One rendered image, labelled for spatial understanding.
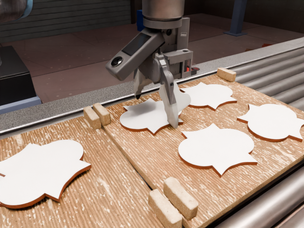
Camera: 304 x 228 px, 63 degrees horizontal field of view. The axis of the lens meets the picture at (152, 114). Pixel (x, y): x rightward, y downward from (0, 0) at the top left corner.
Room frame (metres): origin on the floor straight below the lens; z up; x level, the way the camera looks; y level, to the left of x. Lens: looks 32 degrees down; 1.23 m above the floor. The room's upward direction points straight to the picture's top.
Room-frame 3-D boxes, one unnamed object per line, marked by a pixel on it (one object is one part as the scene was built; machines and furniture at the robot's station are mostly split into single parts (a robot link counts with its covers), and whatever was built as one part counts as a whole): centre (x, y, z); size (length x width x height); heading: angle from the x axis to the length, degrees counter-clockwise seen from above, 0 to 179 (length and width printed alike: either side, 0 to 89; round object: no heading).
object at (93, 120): (0.44, 0.13, 0.95); 0.06 x 0.02 x 0.03; 32
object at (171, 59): (0.48, -0.02, 1.08); 0.09 x 0.08 x 0.12; 124
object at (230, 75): (0.67, -0.22, 0.95); 0.06 x 0.02 x 0.03; 34
